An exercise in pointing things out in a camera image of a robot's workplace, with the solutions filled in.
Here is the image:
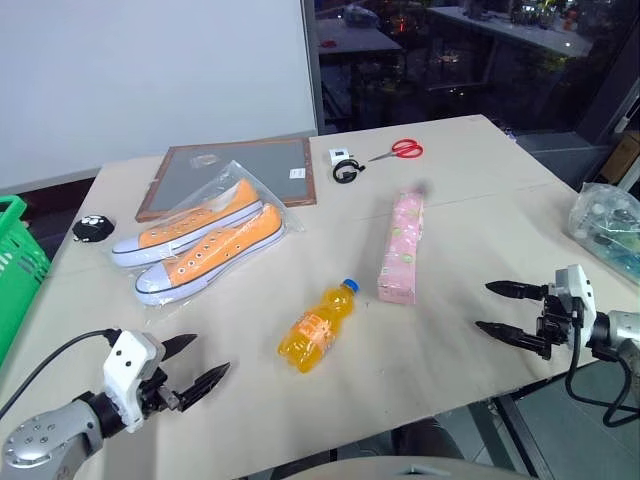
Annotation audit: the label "red handled scissors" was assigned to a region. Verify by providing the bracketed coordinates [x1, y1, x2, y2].
[367, 138, 426, 163]

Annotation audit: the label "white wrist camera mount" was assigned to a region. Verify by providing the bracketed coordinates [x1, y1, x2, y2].
[101, 329, 167, 435]
[551, 264, 599, 332]

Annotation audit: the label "green plastic basket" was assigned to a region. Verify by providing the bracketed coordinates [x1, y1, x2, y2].
[0, 194, 52, 372]

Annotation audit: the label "orange juice bottle blue cap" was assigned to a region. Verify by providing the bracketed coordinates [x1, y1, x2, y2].
[276, 278, 362, 377]

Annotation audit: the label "brown framed grey board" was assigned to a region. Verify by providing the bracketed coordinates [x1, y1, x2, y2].
[135, 136, 318, 223]

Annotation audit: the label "brown cardboard box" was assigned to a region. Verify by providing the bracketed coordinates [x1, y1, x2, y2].
[598, 128, 640, 190]

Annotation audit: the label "white partition board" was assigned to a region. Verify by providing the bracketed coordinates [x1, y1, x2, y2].
[0, 0, 327, 190]

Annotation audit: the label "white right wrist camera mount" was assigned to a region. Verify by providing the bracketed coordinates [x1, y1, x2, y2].
[551, 264, 599, 332]

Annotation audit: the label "grey background table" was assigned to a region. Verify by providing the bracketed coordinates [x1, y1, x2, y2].
[316, 17, 405, 129]

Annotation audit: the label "black round plush pouch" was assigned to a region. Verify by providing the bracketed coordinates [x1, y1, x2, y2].
[71, 213, 118, 245]

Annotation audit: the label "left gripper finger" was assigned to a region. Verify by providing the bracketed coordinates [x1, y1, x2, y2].
[175, 361, 233, 412]
[161, 333, 199, 359]

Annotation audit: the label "pink patterned long box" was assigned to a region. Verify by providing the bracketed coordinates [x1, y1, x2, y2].
[376, 186, 427, 306]

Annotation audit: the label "dark metal table frame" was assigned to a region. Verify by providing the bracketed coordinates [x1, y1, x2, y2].
[469, 392, 556, 480]

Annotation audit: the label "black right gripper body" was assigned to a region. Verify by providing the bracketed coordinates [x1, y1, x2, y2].
[534, 294, 584, 352]

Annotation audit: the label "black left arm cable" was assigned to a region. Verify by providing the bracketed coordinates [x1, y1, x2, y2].
[0, 327, 122, 417]

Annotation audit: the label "orange canvas sneaker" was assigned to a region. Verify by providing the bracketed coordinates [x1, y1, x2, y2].
[134, 202, 285, 307]
[110, 178, 264, 269]

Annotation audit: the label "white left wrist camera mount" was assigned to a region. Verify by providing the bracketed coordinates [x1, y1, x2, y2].
[101, 329, 167, 435]

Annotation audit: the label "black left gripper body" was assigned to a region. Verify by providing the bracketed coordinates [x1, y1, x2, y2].
[138, 366, 182, 419]

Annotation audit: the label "long white background table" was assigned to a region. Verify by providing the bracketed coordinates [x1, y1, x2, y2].
[427, 3, 595, 91]

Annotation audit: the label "clear bag of small items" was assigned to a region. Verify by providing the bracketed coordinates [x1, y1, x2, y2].
[566, 181, 640, 287]

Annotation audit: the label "black coiled cable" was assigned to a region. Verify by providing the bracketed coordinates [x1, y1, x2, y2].
[331, 158, 367, 185]

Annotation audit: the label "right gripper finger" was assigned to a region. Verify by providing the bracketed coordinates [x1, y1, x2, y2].
[474, 320, 552, 361]
[484, 280, 551, 303]

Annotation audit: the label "orange sneakers in bag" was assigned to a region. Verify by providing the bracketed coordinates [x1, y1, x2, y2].
[99, 159, 307, 308]

